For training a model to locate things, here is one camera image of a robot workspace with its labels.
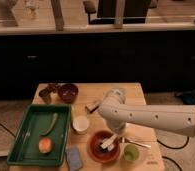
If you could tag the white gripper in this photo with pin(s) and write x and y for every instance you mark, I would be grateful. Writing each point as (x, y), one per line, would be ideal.
(118, 129)

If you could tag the black dish brush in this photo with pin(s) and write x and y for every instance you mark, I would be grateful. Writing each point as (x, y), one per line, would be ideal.
(100, 149)

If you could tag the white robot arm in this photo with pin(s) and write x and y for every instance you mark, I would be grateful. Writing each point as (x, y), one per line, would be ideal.
(179, 119)

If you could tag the dark red bowl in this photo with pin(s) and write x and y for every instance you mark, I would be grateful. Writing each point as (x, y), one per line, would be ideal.
(68, 92)

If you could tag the metal spoon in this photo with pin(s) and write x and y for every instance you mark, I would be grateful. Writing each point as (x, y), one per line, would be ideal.
(125, 140)

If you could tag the green cup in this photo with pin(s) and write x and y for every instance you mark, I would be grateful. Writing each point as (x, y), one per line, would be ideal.
(131, 153)

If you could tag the white cup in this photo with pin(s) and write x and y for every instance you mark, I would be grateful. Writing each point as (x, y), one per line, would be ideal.
(81, 124)

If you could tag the black and white eraser block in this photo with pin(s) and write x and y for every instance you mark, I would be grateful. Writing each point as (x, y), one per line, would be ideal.
(91, 107)

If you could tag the blue sponge near tray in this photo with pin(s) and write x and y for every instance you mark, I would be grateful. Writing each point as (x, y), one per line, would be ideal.
(73, 159)

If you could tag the green chili pepper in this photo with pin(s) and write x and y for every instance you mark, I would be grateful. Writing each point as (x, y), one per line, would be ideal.
(52, 124)

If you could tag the orange peach fruit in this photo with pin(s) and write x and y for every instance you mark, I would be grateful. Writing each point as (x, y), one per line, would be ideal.
(45, 145)

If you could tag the green plastic tray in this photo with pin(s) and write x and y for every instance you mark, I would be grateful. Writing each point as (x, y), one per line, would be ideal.
(36, 120)

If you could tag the dark brown toy object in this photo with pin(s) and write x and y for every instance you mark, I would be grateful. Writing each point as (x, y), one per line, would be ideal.
(53, 87)

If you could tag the dark metal cup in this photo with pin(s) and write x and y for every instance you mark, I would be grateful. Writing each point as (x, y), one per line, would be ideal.
(45, 96)

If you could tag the blue device on floor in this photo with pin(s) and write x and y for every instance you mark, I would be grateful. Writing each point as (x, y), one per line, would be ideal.
(188, 98)

